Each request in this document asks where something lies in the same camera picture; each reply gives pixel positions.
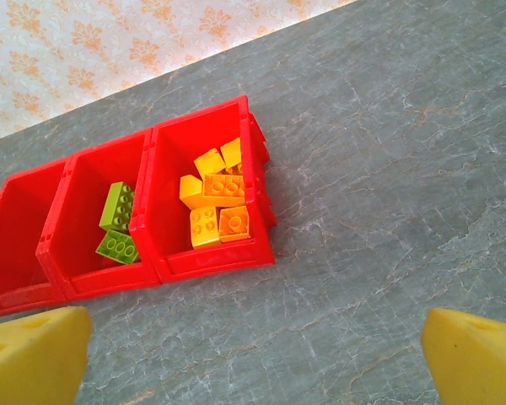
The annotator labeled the red plastic bin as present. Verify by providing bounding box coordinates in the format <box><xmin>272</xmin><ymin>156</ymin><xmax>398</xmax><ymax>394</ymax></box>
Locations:
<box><xmin>134</xmin><ymin>94</ymin><xmax>277</xmax><ymax>285</ymax></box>
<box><xmin>35</xmin><ymin>128</ymin><xmax>162</xmax><ymax>302</ymax></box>
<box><xmin>0</xmin><ymin>158</ymin><xmax>75</xmax><ymax>319</ymax></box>

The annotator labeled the yellow-orange lego brick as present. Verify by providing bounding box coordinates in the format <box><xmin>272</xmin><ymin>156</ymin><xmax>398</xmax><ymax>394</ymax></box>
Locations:
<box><xmin>188</xmin><ymin>205</ymin><xmax>222</xmax><ymax>251</ymax></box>

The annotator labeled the green lego brick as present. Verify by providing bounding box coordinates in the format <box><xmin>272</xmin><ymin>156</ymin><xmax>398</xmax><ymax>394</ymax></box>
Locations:
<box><xmin>94</xmin><ymin>229</ymin><xmax>142</xmax><ymax>266</ymax></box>
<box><xmin>99</xmin><ymin>181</ymin><xmax>137</xmax><ymax>234</ymax></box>

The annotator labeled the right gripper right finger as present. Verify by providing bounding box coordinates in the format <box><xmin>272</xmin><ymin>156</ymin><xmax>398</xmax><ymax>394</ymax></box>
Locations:
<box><xmin>420</xmin><ymin>307</ymin><xmax>506</xmax><ymax>405</ymax></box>

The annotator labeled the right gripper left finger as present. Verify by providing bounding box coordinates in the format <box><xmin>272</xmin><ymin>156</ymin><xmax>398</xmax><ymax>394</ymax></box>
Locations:
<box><xmin>0</xmin><ymin>305</ymin><xmax>93</xmax><ymax>405</ymax></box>

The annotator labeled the long orange lego brick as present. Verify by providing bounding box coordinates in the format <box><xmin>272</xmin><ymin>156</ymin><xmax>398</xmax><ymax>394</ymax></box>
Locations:
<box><xmin>202</xmin><ymin>172</ymin><xmax>247</xmax><ymax>199</ymax></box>

